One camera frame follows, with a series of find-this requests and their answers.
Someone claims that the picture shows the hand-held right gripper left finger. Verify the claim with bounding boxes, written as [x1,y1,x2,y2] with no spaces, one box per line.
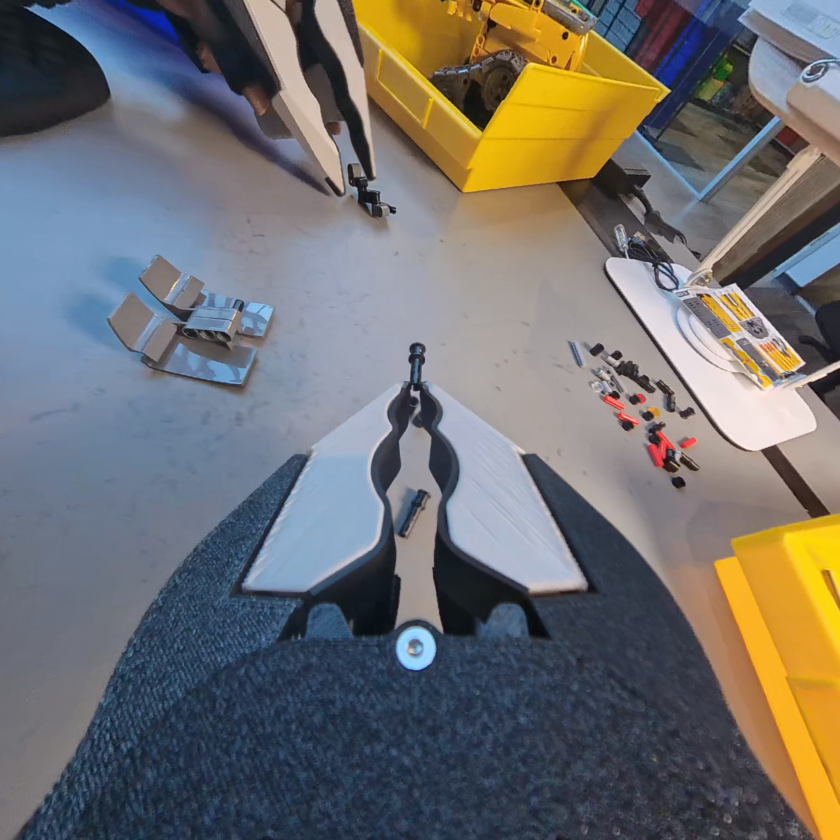
[242,382,411,635]

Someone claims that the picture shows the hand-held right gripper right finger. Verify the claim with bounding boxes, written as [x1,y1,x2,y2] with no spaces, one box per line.
[420,384,589,635]

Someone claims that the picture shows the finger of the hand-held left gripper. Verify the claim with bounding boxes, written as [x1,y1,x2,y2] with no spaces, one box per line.
[314,0,379,182]
[244,0,347,198]

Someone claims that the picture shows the long black toy pin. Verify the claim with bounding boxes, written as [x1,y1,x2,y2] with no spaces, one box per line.
[406,341,429,411]
[395,488,433,540]

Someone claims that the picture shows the pile of small toy parts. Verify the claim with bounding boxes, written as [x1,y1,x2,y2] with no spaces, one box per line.
[567,339,702,492]

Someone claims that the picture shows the silver toy scoop part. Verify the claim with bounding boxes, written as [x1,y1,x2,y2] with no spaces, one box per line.
[107,254,277,388]

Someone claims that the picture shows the yellow plastic bin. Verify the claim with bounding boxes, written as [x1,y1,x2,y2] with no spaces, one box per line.
[353,0,672,194]
[713,514,840,840]

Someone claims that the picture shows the person's left forearm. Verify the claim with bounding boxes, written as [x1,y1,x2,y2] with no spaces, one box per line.
[0,0,112,139]

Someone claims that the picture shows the grey desk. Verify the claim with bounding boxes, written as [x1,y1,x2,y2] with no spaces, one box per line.
[0,0,831,840]

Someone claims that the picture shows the black toy tracks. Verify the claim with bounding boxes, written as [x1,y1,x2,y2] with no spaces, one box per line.
[428,49,531,130]

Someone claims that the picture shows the yellow toy model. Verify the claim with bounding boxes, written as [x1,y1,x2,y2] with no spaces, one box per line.
[469,0,599,74]

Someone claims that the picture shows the white folding stand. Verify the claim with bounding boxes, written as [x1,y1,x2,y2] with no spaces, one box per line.
[604,0,840,454]

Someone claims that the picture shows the black power adapter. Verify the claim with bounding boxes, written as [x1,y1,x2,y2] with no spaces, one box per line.
[592,164,688,245]

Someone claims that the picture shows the yellow grey sticker sheet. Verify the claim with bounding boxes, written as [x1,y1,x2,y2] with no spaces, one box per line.
[678,283,808,392]

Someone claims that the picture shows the black office chair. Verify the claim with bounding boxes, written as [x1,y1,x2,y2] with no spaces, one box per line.
[796,298,840,398]

